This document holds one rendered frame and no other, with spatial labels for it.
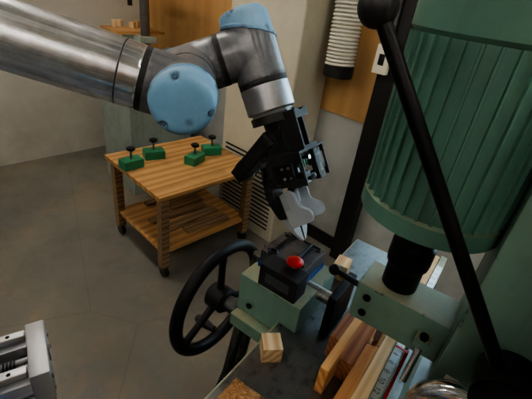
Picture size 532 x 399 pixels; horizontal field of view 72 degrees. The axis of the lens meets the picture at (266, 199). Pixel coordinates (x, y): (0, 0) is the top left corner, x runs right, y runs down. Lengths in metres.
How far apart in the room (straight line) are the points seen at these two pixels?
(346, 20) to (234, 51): 1.42
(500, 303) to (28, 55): 0.56
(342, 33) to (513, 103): 1.59
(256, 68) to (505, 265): 0.39
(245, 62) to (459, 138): 0.30
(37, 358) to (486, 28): 0.86
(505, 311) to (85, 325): 1.74
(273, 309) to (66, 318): 1.43
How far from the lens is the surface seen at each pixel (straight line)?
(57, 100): 3.44
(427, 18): 0.43
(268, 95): 0.55
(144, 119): 2.67
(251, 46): 0.56
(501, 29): 0.39
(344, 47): 1.95
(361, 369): 0.64
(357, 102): 2.11
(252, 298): 0.73
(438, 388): 0.50
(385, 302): 0.58
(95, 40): 0.45
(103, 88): 0.45
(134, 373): 1.75
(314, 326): 0.73
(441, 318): 0.58
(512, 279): 0.47
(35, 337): 0.91
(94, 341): 1.89
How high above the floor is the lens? 1.43
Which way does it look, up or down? 30 degrees down
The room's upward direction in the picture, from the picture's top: 8 degrees clockwise
